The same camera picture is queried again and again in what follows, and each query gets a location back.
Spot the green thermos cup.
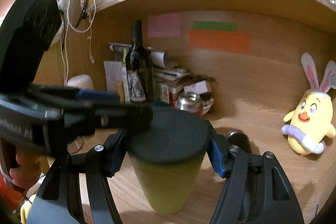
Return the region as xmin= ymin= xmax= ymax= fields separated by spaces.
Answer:
xmin=128 ymin=107 xmax=210 ymax=214

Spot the left hand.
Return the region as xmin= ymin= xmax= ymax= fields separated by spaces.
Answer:
xmin=10 ymin=150 xmax=49 ymax=193

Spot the black thermos bottle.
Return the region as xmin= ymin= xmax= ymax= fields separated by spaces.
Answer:
xmin=227 ymin=130 xmax=252 ymax=153

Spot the white roll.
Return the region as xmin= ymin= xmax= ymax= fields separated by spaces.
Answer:
xmin=67 ymin=75 xmax=94 ymax=90

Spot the yellow chick bunny plush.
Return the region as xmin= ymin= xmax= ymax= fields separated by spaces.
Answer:
xmin=281 ymin=52 xmax=335 ymax=156

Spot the steel bowl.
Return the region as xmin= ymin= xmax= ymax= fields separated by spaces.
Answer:
xmin=202 ymin=98 xmax=214 ymax=115

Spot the red thermos steel top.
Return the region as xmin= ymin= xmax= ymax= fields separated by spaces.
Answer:
xmin=175 ymin=92 xmax=203 ymax=116

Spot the dark wine bottle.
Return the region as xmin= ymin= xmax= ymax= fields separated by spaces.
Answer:
xmin=125 ymin=20 xmax=153 ymax=104

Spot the small white carton box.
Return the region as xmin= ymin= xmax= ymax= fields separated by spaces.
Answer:
xmin=183 ymin=80 xmax=212 ymax=94

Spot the orange sticky note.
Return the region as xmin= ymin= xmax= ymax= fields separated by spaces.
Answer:
xmin=189 ymin=30 xmax=251 ymax=55

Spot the pink sticky note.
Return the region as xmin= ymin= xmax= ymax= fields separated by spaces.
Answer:
xmin=147 ymin=13 xmax=181 ymax=38

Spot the green sticky note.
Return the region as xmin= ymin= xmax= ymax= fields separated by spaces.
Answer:
xmin=192 ymin=21 xmax=237 ymax=32

